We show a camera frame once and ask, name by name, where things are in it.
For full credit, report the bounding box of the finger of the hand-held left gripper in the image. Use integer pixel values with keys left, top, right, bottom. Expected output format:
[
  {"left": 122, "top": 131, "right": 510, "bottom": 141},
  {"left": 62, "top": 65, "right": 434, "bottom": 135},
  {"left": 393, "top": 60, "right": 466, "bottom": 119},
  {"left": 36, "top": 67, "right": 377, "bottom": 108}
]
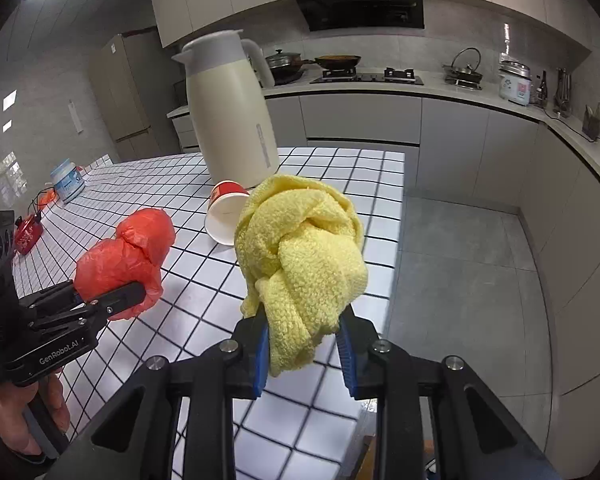
[
  {"left": 17, "top": 280, "right": 81, "bottom": 313},
  {"left": 27, "top": 281, "right": 147, "bottom": 331}
]

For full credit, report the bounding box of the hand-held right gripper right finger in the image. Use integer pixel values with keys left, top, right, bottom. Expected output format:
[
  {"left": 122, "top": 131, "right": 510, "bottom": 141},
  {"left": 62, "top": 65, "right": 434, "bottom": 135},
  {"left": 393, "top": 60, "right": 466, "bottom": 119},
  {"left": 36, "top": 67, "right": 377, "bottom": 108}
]
[{"left": 336, "top": 305, "right": 556, "bottom": 480}]

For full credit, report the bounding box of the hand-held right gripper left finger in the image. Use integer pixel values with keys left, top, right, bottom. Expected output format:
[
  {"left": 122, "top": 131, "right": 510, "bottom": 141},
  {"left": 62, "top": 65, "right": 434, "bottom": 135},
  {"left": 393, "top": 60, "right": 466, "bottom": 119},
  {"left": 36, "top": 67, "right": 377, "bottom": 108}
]
[{"left": 45, "top": 305, "right": 272, "bottom": 480}]

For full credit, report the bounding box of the red plastic bag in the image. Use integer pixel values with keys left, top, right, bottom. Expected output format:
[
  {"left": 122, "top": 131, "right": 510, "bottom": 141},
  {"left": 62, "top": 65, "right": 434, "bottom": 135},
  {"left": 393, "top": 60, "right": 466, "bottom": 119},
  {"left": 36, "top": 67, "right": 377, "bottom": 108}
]
[{"left": 74, "top": 208, "right": 177, "bottom": 322}]

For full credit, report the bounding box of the yellow towel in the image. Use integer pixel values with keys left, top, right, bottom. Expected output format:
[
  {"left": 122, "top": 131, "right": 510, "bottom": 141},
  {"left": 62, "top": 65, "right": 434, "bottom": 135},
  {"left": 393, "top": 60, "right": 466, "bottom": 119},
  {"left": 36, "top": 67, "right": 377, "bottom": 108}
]
[{"left": 234, "top": 174, "right": 370, "bottom": 378}]

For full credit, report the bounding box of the person's left hand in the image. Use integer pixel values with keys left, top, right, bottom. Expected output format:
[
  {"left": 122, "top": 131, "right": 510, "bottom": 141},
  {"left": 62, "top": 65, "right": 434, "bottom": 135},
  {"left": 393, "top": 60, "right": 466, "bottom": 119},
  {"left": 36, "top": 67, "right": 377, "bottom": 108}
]
[{"left": 0, "top": 372, "right": 72, "bottom": 466}]

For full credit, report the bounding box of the orange plastic piece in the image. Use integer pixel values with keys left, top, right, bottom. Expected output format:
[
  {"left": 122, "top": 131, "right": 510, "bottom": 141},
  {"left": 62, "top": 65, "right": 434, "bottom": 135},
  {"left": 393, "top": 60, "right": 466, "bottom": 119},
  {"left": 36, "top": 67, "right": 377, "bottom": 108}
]
[{"left": 36, "top": 187, "right": 61, "bottom": 211}]

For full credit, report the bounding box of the white and blue tub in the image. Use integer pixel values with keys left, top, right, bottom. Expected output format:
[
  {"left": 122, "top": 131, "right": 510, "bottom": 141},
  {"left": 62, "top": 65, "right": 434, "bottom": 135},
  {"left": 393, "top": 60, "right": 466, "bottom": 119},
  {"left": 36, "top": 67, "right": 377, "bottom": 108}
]
[{"left": 50, "top": 160, "right": 87, "bottom": 204}]

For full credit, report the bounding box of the red paper cup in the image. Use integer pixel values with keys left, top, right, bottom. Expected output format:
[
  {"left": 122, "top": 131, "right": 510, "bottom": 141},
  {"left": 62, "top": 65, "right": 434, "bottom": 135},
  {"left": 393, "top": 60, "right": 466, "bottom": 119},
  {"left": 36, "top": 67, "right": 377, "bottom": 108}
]
[{"left": 205, "top": 180, "right": 251, "bottom": 247}]

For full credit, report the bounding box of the beige refrigerator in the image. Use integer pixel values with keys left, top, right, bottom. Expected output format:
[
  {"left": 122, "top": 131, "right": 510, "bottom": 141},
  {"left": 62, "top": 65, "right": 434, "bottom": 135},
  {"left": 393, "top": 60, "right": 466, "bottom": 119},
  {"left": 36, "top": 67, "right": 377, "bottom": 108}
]
[{"left": 89, "top": 27, "right": 181, "bottom": 163}]

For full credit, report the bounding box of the cream thermos jug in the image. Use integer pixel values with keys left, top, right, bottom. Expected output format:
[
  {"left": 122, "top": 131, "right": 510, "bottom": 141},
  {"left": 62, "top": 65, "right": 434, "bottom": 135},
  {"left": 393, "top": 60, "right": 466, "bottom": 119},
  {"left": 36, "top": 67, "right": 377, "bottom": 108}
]
[{"left": 172, "top": 30, "right": 281, "bottom": 190}]

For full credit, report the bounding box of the kitchen counter with cabinets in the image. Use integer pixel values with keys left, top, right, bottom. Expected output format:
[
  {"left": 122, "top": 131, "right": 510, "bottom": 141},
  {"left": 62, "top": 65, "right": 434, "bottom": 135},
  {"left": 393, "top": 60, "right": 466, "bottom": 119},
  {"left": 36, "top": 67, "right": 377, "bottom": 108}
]
[{"left": 167, "top": 67, "right": 600, "bottom": 471}]

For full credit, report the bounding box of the black gas stove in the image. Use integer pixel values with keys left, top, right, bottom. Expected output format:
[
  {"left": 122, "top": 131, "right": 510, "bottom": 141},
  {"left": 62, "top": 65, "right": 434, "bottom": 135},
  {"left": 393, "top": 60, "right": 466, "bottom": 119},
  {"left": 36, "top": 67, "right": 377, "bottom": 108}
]
[{"left": 310, "top": 67, "right": 424, "bottom": 86}]

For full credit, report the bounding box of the black wok with lid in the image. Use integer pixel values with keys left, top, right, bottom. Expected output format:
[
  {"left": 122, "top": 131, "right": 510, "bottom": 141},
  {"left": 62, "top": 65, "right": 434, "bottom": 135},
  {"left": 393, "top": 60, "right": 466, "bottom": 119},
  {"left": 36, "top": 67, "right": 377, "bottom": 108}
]
[{"left": 265, "top": 49, "right": 316, "bottom": 78}]

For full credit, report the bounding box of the black frying pan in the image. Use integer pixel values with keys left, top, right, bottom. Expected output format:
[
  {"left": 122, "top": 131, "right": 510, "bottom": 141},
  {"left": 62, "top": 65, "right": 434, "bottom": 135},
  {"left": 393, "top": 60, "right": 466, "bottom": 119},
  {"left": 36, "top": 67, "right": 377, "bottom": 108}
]
[{"left": 314, "top": 55, "right": 362, "bottom": 72}]

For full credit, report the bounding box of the metal kettle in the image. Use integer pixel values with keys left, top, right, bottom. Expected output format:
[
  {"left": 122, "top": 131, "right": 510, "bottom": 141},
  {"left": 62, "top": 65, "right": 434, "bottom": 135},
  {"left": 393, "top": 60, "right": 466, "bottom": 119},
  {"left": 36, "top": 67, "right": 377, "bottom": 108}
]
[{"left": 441, "top": 47, "right": 485, "bottom": 91}]

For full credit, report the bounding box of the white rice cooker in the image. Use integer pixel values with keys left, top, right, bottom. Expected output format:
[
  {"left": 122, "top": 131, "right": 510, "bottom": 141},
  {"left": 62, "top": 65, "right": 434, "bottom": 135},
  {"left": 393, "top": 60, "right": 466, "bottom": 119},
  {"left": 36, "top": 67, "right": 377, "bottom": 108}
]
[{"left": 497, "top": 60, "right": 533, "bottom": 107}]

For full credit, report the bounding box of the grey chopstick holder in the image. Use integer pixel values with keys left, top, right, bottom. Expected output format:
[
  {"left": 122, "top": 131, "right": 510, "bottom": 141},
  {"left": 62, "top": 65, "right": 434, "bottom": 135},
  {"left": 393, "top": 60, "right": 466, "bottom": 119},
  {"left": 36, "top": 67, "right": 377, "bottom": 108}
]
[{"left": 582, "top": 104, "right": 600, "bottom": 142}]

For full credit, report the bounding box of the metal utensil rack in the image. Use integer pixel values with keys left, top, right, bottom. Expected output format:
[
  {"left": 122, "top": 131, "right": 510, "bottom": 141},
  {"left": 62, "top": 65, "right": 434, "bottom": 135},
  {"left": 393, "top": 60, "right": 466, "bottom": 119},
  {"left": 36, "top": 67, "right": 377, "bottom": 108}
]
[{"left": 554, "top": 67, "right": 573, "bottom": 117}]

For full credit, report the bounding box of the black cable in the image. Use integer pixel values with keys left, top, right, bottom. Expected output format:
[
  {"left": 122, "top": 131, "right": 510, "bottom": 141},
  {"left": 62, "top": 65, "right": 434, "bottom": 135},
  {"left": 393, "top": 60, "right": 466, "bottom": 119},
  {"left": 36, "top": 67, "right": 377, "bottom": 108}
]
[{"left": 29, "top": 185, "right": 56, "bottom": 223}]

